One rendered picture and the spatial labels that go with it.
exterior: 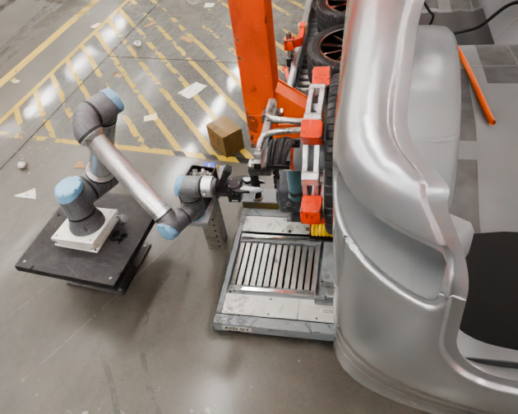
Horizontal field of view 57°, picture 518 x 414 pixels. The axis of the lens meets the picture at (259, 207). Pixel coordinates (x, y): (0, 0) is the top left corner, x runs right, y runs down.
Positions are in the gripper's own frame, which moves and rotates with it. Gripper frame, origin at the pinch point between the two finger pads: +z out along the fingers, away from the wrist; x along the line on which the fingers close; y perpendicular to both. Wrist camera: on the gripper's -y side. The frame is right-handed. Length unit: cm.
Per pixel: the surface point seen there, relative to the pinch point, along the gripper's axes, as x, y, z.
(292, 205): -39, 53, 5
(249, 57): -60, -24, -13
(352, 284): 79, -49, 38
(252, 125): -60, 15, -16
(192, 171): -35, 26, -44
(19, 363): 51, 83, -126
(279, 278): -8, 77, 0
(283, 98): -62, 0, 1
